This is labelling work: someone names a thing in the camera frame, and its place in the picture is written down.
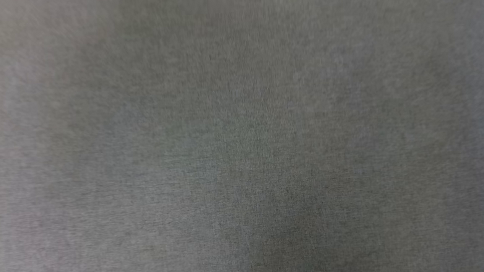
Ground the grey fabric sofa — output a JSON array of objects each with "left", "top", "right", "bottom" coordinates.
[{"left": 0, "top": 0, "right": 484, "bottom": 272}]

